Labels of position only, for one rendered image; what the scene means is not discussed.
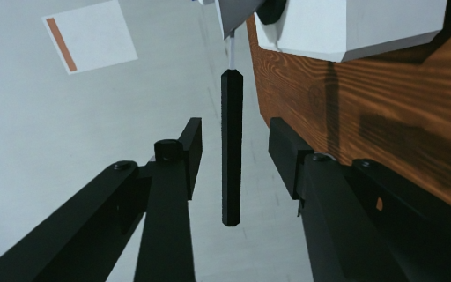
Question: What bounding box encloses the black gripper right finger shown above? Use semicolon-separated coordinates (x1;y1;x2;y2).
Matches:
268;117;451;282

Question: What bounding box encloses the white bottle with blue cap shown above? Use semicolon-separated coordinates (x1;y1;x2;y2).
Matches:
199;0;215;5

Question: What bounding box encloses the white hot plate with black round burner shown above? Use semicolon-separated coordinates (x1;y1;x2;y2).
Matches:
255;0;448;63

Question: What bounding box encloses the grey frying pan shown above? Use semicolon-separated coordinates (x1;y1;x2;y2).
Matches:
215;0;266;227

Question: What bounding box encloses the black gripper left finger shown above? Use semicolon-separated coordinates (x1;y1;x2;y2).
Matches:
0;117;203;282

